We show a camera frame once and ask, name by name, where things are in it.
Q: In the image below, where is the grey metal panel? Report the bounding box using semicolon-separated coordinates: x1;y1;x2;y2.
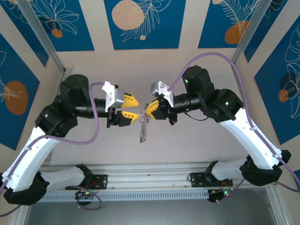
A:
23;199;277;225

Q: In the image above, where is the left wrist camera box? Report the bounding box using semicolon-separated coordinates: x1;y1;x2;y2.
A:
102;81;125;113

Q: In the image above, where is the aluminium frame post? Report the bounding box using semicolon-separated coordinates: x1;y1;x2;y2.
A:
231;0;290;66
15;0;73;78

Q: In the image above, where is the metal key organizer with rings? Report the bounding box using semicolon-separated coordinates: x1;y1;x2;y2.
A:
137;109;151;143

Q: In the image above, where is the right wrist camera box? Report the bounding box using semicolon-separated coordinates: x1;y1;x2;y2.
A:
150;80;174;105

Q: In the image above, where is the aluminium table rail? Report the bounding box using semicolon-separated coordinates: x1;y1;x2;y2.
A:
38;164;249;191

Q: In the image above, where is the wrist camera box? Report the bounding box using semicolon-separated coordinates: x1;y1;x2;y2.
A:
150;80;174;105
102;81;125;113

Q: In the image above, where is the blue floral wall poster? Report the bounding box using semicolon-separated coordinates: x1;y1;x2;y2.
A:
198;0;261;49
243;0;300;64
0;0;50;68
104;0;187;51
28;0;95;52
254;15;300;145
0;32;41;151

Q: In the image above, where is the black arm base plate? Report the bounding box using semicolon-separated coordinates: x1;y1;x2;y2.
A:
189;172;207;188
91;174;109;190

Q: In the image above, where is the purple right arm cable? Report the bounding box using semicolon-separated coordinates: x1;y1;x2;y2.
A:
167;52;300;204

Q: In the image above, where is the thin black gripper wire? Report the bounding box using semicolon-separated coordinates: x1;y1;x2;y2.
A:
184;110;213;122

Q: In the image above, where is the small controller board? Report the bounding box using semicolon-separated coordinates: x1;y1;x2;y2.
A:
207;188;234;202
74;189;94;200

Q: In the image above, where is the grey slotted cable duct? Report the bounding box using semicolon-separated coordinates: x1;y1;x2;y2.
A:
37;190;210;203

